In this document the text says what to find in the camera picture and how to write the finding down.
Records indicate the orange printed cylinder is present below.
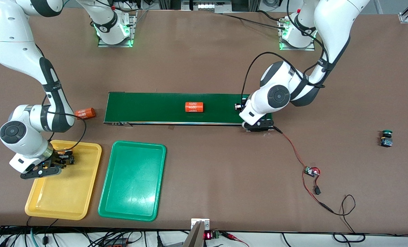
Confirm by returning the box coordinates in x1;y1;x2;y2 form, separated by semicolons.
75;107;97;120
185;102;204;114

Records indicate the yellow plastic tray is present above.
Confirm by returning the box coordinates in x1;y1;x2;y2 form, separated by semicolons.
25;139;102;221

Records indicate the green plastic tray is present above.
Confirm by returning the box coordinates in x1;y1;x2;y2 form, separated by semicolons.
98;140;167;222

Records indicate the green conveyor belt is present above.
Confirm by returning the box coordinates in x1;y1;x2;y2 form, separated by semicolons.
103;92;275;132

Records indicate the orange power strip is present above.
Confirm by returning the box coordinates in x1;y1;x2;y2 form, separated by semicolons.
103;239;129;247

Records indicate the white framed light unit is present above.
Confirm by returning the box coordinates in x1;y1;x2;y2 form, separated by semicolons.
181;0;233;13

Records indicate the red clip lead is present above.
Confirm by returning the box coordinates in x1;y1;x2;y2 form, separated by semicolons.
221;232;250;247

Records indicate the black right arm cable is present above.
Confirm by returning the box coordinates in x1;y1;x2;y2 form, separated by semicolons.
43;94;88;153

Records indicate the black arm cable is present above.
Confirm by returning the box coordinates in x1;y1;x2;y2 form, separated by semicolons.
240;0;330;102
43;94;88;153

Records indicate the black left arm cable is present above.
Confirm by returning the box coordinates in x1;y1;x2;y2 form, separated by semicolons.
240;0;330;102

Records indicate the red black twisted cable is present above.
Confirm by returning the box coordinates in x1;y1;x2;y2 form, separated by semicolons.
273;126;309;169

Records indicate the aluminium base plate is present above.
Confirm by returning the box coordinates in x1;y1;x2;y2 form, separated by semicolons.
98;14;138;48
278;16;316;51

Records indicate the black table cable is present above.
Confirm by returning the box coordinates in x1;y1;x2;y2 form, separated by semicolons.
221;10;288;31

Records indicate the thin red wire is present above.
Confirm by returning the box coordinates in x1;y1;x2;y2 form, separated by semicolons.
302;167;335;215

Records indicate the aluminium camera bracket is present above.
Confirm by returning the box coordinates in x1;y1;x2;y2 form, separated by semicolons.
183;219;211;247

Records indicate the thin black cable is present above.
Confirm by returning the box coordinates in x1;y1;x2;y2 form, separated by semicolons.
331;194;366;243

